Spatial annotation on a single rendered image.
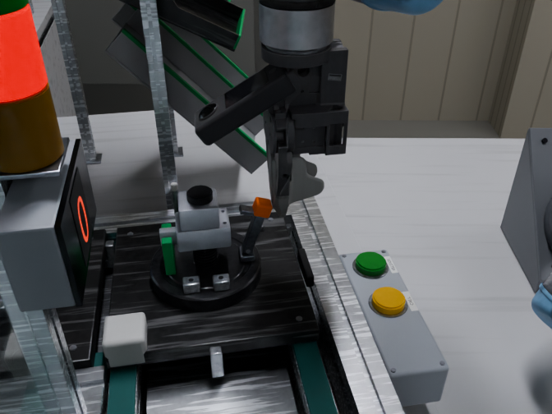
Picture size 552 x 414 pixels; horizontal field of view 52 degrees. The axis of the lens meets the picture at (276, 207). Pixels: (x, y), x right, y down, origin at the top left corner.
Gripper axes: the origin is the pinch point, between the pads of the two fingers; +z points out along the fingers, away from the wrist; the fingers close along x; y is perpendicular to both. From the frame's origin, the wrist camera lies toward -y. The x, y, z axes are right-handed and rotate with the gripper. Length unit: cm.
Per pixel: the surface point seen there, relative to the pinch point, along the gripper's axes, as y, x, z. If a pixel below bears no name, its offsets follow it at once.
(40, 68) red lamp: -18.3, -19.6, -26.1
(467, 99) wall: 149, 219, 93
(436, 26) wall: 125, 223, 52
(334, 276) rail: 7.3, -2.5, 10.2
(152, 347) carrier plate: -15.9, -11.5, 9.2
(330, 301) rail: 5.6, -6.9, 10.2
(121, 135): -25, 63, 20
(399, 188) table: 29.7, 30.9, 20.3
